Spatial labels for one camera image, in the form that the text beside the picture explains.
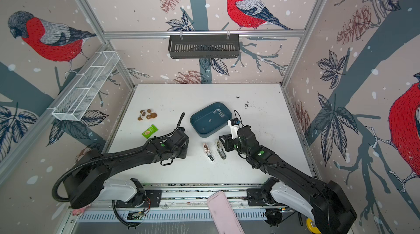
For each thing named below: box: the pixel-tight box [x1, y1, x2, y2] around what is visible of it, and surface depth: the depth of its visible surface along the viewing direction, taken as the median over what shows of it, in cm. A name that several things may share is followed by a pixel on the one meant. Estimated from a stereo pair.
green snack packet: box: [141, 124, 159, 140], surface depth 97 cm
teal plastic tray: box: [190, 102, 233, 138], surface depth 103 cm
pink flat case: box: [206, 190, 245, 234], surface depth 70 cm
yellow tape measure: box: [306, 217, 322, 234], surface depth 67 cm
